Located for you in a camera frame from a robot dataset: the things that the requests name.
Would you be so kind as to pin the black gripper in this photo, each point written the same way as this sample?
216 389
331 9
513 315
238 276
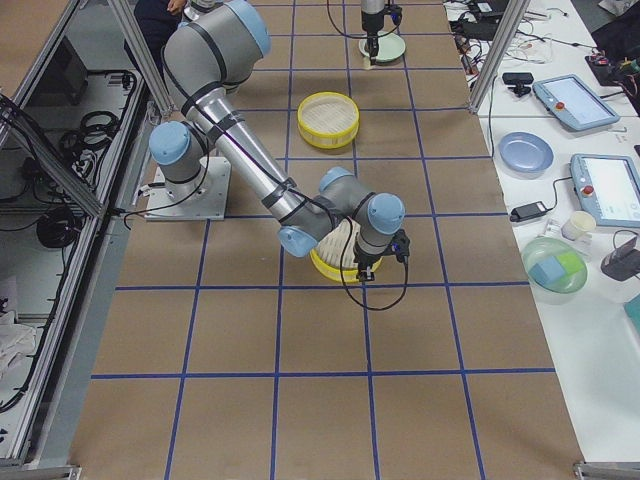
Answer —
364 261
370 22

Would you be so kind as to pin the yellow steamer basket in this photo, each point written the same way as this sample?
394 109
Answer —
328 120
334 256

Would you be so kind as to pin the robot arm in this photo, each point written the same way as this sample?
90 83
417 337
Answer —
204 59
372 6

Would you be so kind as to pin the person's hand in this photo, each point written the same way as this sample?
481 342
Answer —
175 7

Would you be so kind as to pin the pale green plate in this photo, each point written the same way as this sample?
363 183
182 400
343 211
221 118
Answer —
391 48

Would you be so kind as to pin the black webcam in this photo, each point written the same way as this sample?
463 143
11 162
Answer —
519 83

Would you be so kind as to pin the black power adapter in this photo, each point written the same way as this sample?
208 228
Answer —
528 212

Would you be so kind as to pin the blue plate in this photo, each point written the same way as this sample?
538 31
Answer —
525 155

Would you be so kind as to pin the green bowl with blocks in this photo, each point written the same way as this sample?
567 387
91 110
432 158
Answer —
555 270

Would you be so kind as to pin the far teach pendant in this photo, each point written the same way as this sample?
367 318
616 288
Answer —
573 103

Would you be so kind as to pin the teach pendant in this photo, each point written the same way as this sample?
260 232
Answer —
573 103
607 187

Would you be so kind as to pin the person in dark clothes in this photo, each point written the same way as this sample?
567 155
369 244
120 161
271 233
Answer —
157 25

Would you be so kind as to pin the white paper cup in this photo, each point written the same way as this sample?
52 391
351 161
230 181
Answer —
579 224

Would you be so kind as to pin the near teach pendant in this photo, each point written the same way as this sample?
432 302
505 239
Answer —
607 187

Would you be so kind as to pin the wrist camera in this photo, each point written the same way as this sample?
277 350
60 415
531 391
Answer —
400 246
395 13

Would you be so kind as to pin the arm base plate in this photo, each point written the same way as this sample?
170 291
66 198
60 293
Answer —
203 198

